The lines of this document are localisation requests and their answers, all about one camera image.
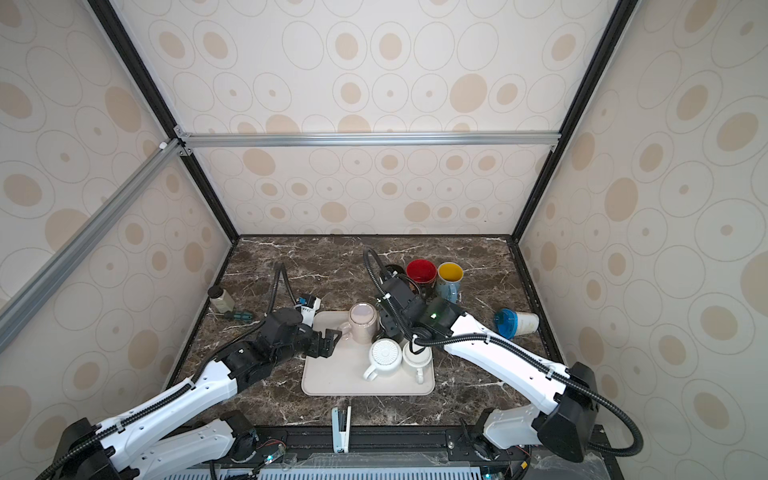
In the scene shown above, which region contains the pink iridescent mug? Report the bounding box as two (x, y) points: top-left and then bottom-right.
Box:
(340, 303), (380, 345)

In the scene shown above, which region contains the black white mug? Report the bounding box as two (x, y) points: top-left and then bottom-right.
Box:
(380, 264), (406, 281)

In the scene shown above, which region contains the black skull mug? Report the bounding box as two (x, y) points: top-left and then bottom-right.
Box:
(405, 259), (438, 299)

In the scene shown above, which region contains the white ribbed-base mug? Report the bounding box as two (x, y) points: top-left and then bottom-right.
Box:
(363, 338), (403, 382)

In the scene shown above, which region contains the plain white mug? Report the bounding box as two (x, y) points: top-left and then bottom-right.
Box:
(402, 343), (432, 385)

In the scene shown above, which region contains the blue butterfly mug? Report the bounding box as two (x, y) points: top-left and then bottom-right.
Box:
(435, 262), (464, 304)

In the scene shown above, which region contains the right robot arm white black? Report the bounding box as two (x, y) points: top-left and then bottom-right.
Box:
(363, 247), (644, 463)

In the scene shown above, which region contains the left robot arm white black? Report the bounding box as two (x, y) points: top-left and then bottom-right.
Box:
(37, 263), (342, 479)

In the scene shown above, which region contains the beige rectangular tray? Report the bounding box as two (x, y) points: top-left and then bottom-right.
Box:
(301, 338), (435, 397)

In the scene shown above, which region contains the white blue clip stand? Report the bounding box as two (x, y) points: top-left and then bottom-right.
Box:
(331, 406), (352, 453)

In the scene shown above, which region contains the blue white plastic bottle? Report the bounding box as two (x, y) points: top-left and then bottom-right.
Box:
(494, 308), (539, 339)

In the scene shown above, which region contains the left diagonal aluminium bar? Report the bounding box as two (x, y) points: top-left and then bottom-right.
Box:
(1, 139), (182, 349)

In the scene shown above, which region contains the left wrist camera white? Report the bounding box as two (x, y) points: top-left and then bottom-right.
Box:
(295, 294), (321, 327)

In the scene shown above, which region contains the green handled screwdriver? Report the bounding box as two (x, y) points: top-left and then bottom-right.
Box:
(223, 310), (254, 324)

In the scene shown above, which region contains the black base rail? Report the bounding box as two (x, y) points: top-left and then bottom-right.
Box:
(117, 420), (623, 479)

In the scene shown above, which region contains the horizontal aluminium frame bar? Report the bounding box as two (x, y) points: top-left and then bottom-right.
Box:
(180, 130), (561, 148)

